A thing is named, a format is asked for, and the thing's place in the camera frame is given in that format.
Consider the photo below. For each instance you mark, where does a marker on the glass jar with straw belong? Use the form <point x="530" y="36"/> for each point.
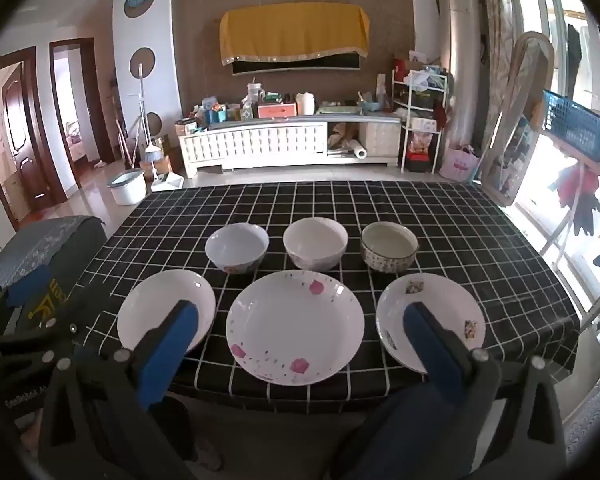
<point x="255" y="94"/>

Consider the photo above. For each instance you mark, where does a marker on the brown wooden door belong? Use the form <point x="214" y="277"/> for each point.
<point x="17" y="135"/>

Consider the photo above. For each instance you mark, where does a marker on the white dustpan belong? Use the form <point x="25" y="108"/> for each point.
<point x="167" y="181"/>

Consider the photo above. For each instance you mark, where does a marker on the yellow cloth cover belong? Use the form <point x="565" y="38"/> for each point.
<point x="292" y="30"/>

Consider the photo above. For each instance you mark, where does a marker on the brown door frame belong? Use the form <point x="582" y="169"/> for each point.
<point x="102" y="110"/>

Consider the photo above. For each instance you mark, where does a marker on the white plastic container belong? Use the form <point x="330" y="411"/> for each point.
<point x="306" y="104"/>

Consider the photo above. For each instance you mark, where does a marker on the white plate pink flower print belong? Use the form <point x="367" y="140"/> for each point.
<point x="290" y="325"/>

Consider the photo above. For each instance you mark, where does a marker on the large floral white plate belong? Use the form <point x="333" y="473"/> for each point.
<point x="442" y="295"/>

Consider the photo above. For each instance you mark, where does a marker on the white television cabinet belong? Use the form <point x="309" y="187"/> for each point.
<point x="260" y="145"/>

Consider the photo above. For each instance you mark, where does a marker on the grey patterned cloth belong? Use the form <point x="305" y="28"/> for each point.
<point x="30" y="242"/>

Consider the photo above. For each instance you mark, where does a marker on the person's left leg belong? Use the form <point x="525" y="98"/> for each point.
<point x="190" y="430"/>

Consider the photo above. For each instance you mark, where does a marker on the white metal shelf rack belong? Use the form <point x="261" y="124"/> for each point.
<point x="422" y="110"/>

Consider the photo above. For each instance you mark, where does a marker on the white pole mop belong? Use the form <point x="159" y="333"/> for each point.
<point x="141" y="110"/>

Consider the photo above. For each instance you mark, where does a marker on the white paper towel roll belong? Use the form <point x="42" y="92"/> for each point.
<point x="357" y="150"/>

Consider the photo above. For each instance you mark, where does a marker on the person's right leg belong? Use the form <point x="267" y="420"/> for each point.
<point x="380" y="435"/>

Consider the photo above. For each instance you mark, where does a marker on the pink rubber gloves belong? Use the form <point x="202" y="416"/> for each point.
<point x="580" y="195"/>

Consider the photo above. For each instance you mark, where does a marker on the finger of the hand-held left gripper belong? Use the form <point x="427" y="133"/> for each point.
<point x="55" y="342"/>
<point x="27" y="287"/>

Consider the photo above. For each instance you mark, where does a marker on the dark jacket yellow print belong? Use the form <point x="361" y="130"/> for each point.
<point x="67" y="270"/>

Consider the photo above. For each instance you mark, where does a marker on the plain white plate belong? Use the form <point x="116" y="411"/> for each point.
<point x="150" y="300"/>

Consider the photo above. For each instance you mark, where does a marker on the blue plastic basket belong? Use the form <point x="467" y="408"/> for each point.
<point x="575" y="122"/>

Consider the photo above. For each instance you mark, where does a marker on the brown round wall decoration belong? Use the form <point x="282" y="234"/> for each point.
<point x="154" y="123"/>
<point x="143" y="62"/>

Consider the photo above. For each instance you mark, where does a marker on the speckled patterned bowl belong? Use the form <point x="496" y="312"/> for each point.
<point x="389" y="247"/>

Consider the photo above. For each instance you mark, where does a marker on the woven storage basket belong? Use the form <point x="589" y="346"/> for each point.
<point x="379" y="139"/>

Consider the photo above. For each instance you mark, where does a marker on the white bowl faint pattern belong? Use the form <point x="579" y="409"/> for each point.
<point x="315" y="242"/>

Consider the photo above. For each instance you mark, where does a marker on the black wall television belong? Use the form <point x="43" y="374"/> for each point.
<point x="300" y="66"/>

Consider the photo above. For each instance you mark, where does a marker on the black white checked tablecloth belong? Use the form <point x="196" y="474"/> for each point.
<point x="330" y="200"/>

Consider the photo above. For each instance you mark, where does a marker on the silver standing air conditioner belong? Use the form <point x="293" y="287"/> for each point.
<point x="460" y="80"/>

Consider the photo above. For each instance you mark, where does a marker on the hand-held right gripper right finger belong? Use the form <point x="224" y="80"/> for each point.
<point x="430" y="347"/>

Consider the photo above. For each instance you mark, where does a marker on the blue round wall decoration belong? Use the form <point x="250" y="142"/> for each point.
<point x="140" y="1"/>

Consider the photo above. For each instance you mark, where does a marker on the white mop bucket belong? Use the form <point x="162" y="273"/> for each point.
<point x="126" y="187"/>

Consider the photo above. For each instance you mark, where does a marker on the pink drawer box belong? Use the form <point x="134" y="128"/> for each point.
<point x="277" y="110"/>

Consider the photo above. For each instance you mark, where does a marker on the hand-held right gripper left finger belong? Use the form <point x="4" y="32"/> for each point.
<point x="172" y="347"/>

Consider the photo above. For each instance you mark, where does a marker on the white drying rack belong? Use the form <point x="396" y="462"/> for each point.
<point x="565" y="240"/>

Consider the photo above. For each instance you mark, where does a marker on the floral ironing board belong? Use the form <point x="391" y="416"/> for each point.
<point x="517" y="125"/>

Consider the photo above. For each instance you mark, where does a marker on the patterned curtain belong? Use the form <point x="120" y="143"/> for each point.
<point x="500" y="25"/>

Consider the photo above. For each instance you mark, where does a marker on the person's leg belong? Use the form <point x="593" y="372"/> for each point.
<point x="190" y="430"/>
<point x="380" y="435"/>

